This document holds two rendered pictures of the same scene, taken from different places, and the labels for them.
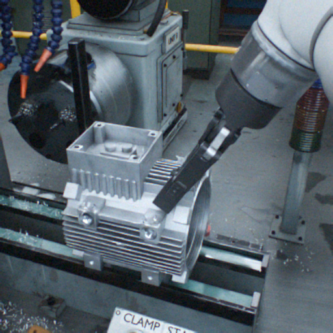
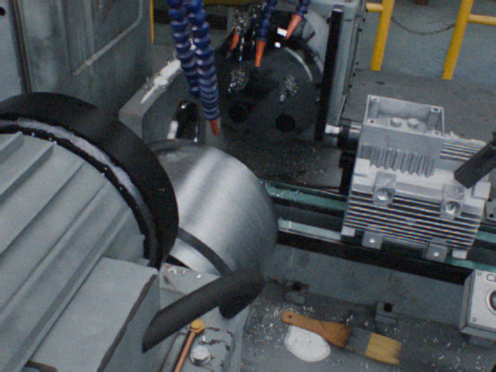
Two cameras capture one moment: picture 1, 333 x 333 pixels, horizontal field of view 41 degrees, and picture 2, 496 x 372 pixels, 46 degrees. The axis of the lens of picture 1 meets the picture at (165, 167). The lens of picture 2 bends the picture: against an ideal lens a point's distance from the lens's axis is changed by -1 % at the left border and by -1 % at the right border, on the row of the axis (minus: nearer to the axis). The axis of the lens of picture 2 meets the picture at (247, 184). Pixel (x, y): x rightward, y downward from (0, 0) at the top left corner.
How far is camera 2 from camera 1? 0.45 m
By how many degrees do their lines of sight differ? 7
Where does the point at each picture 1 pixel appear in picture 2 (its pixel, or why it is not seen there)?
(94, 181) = (386, 157)
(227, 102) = not seen: outside the picture
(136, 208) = (430, 184)
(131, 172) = (432, 148)
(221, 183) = not seen: hidden behind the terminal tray
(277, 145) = (461, 122)
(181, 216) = (483, 191)
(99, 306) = (351, 290)
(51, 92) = (270, 60)
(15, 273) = not seen: hidden behind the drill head
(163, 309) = (430, 289)
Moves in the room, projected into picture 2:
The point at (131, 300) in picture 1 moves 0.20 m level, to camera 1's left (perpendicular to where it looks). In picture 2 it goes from (393, 281) to (276, 283)
